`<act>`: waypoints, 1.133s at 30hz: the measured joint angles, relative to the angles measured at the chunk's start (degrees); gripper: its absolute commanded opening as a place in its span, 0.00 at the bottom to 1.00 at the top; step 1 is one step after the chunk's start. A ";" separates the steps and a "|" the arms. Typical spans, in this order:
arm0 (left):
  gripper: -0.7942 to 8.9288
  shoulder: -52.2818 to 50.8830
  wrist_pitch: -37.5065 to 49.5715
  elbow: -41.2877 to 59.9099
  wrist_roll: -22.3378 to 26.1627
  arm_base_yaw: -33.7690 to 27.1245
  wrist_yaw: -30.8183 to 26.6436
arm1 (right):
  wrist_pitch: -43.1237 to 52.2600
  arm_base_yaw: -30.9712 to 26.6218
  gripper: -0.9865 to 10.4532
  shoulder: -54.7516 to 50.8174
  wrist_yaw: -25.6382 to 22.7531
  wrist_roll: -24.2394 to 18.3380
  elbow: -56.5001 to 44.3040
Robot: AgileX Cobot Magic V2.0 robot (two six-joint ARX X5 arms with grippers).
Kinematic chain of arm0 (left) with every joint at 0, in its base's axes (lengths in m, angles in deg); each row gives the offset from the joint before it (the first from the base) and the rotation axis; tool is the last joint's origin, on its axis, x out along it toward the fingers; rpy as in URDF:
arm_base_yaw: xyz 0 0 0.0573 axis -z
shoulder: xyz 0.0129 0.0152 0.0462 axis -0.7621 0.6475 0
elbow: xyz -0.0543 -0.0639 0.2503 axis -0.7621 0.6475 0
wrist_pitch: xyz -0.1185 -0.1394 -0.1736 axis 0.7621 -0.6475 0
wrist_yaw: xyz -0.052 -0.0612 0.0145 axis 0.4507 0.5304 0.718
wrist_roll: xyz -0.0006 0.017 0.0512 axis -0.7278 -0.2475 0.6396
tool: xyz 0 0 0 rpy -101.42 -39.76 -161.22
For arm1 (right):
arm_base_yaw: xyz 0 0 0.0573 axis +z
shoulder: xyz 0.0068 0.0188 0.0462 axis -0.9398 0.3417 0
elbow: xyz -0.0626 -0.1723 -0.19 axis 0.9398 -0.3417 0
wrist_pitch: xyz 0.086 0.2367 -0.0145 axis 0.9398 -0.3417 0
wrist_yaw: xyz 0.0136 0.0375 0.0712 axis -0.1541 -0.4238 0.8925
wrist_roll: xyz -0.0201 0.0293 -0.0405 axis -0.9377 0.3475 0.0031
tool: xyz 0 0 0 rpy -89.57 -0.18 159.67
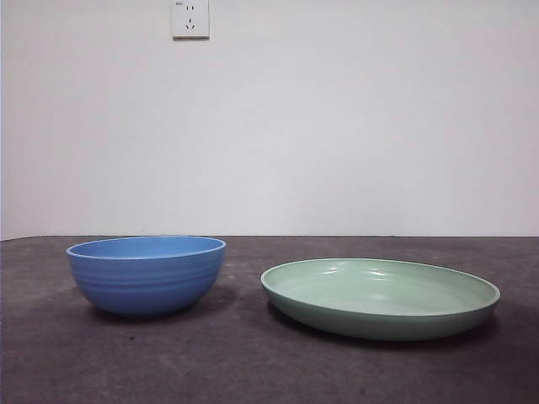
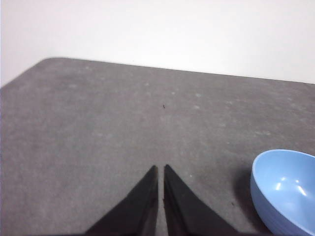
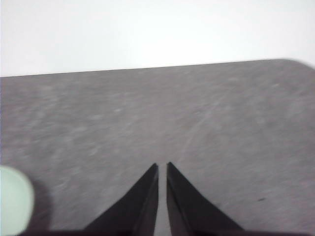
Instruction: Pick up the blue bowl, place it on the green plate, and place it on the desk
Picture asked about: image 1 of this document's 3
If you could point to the white wall socket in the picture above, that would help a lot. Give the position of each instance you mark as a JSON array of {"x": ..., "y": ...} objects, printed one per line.
[{"x": 190, "y": 21}]

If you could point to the pale green plate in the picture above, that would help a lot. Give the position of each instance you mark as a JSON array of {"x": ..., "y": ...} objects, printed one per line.
[{"x": 379, "y": 315}]

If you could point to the blue ribbed bowl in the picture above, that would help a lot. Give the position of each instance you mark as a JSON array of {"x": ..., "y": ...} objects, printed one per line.
[{"x": 145, "y": 286}]

